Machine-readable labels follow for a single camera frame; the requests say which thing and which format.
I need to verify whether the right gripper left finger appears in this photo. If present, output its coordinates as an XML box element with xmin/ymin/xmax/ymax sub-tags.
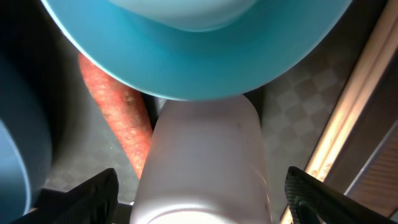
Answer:
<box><xmin>12</xmin><ymin>168</ymin><xmax>119</xmax><ymax>224</ymax></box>

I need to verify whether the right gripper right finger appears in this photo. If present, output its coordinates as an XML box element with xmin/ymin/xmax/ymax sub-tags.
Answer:
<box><xmin>285</xmin><ymin>166</ymin><xmax>395</xmax><ymax>224</ymax></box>

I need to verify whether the dark blue plate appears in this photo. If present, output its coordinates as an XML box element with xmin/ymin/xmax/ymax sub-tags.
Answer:
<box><xmin>1</xmin><ymin>54</ymin><xmax>52</xmax><ymax>223</ymax></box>

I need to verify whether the white plastic cup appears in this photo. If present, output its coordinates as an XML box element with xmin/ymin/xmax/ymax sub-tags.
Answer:
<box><xmin>130</xmin><ymin>95</ymin><xmax>272</xmax><ymax>223</ymax></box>

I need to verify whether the light blue small bowl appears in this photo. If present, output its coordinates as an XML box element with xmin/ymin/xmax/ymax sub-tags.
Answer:
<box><xmin>43</xmin><ymin>0</ymin><xmax>349</xmax><ymax>101</ymax></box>

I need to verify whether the light blue cup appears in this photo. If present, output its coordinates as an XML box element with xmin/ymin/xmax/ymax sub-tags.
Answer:
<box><xmin>111</xmin><ymin>0</ymin><xmax>257</xmax><ymax>32</ymax></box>

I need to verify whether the orange carrot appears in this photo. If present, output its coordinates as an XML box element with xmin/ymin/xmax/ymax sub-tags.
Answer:
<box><xmin>78</xmin><ymin>53</ymin><xmax>153</xmax><ymax>178</ymax></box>

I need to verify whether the left wooden chopstick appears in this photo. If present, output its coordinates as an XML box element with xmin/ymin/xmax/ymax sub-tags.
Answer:
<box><xmin>280</xmin><ymin>1</ymin><xmax>397</xmax><ymax>223</ymax></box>

